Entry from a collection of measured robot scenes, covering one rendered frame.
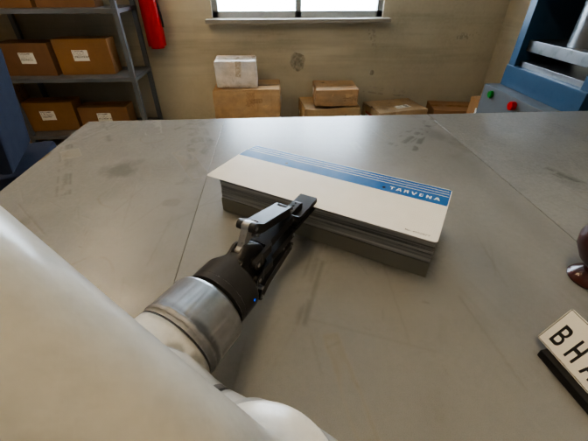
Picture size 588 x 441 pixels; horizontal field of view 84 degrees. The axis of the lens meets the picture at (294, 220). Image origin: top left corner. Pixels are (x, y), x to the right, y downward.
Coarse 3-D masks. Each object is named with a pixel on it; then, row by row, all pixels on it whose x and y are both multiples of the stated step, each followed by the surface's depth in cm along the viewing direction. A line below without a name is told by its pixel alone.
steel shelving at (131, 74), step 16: (112, 0) 235; (16, 32) 276; (128, 48) 255; (144, 48) 289; (128, 64) 260; (144, 64) 296; (16, 80) 261; (32, 80) 262; (48, 80) 263; (64, 80) 263; (80, 80) 264; (96, 80) 265; (112, 80) 266; (128, 80) 266; (48, 96) 310; (144, 112) 283; (160, 112) 323
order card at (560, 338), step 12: (576, 312) 39; (552, 324) 41; (564, 324) 40; (576, 324) 39; (540, 336) 42; (552, 336) 40; (564, 336) 39; (576, 336) 38; (552, 348) 40; (564, 348) 39; (576, 348) 38; (564, 360) 39; (576, 360) 38; (576, 372) 38
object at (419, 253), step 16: (320, 160) 65; (384, 176) 60; (224, 192) 64; (240, 192) 62; (256, 192) 60; (224, 208) 67; (240, 208) 65; (256, 208) 62; (304, 224) 58; (320, 224) 57; (336, 224) 55; (352, 224) 54; (368, 224) 52; (320, 240) 59; (336, 240) 57; (352, 240) 55; (368, 240) 54; (384, 240) 52; (400, 240) 51; (416, 240) 49; (368, 256) 55; (384, 256) 54; (400, 256) 52; (416, 256) 51; (416, 272) 52
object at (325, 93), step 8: (320, 80) 314; (328, 80) 315; (336, 80) 315; (344, 80) 314; (352, 80) 314; (312, 88) 312; (320, 88) 293; (328, 88) 294; (336, 88) 293; (344, 88) 291; (352, 88) 290; (312, 96) 314; (320, 96) 292; (328, 96) 292; (336, 96) 292; (344, 96) 292; (352, 96) 292; (320, 104) 296; (328, 104) 296; (336, 104) 296; (344, 104) 296; (352, 104) 296
